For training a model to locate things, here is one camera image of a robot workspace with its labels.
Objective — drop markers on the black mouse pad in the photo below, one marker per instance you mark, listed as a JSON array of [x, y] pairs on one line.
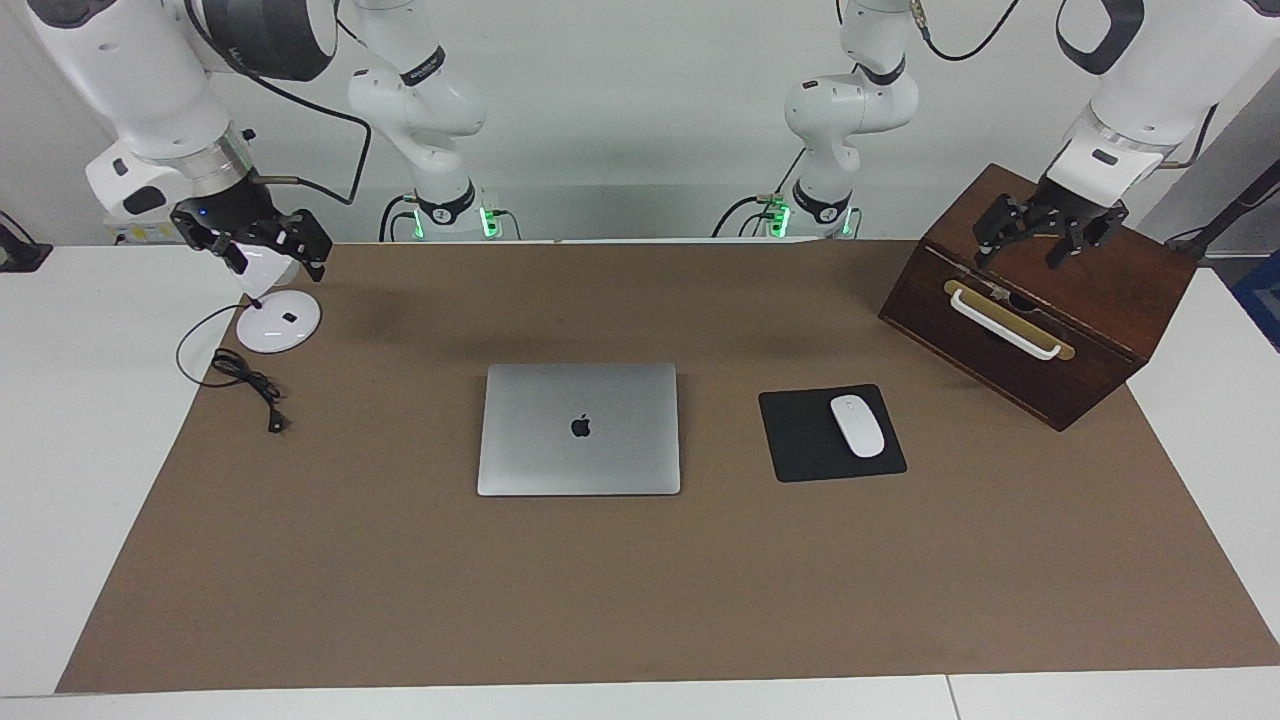
[[800, 440]]

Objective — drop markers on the dark wooden box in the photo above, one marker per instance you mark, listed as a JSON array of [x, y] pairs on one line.
[[1000, 368]]

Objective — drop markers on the white desk lamp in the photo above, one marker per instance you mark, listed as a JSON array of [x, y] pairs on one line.
[[278, 325]]

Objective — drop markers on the brown table mat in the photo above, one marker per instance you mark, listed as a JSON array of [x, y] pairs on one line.
[[600, 600]]

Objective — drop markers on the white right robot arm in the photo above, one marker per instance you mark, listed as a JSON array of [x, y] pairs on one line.
[[130, 70]]

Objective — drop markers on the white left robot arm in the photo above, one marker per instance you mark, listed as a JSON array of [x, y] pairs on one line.
[[1170, 60]]

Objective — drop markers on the black clamp mount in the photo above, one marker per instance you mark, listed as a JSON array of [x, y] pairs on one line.
[[20, 255]]

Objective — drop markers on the black stand pole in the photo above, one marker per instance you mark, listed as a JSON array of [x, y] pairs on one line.
[[1240, 205]]

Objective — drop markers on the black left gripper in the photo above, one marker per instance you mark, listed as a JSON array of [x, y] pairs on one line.
[[1060, 210]]

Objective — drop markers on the silver laptop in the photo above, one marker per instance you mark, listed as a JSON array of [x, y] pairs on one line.
[[580, 460]]

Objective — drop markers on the white power strip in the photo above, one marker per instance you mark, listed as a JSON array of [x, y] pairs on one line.
[[150, 232]]

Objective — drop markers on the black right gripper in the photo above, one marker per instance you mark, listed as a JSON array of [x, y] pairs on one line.
[[235, 215]]

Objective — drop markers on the blue crate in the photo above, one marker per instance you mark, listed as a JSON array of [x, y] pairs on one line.
[[1262, 300]]

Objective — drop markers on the white computer mouse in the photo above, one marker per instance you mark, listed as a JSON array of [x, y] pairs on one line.
[[858, 425]]

